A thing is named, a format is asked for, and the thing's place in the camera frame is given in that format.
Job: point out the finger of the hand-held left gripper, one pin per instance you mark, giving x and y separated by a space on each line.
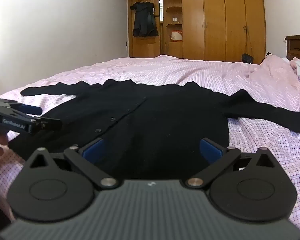
30 108
48 125

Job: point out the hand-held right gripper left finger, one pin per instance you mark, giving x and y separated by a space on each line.
93 151

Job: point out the pink blanket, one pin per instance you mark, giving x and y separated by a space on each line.
275 67

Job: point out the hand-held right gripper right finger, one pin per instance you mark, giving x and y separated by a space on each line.
211 150

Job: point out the black button cardigan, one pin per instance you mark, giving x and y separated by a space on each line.
152 130

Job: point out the white container with orange trim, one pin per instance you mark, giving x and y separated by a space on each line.
176 35

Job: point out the bed with pink checked sheet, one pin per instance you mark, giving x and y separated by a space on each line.
265 155

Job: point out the hanging black dress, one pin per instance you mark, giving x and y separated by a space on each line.
145 20

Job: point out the narrow mirror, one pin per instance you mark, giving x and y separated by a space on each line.
161 8

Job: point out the dark wooden headboard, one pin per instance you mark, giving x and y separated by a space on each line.
298 45

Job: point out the small black bag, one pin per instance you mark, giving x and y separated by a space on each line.
247 58

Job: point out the wooden wardrobe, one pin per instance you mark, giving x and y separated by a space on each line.
227 22

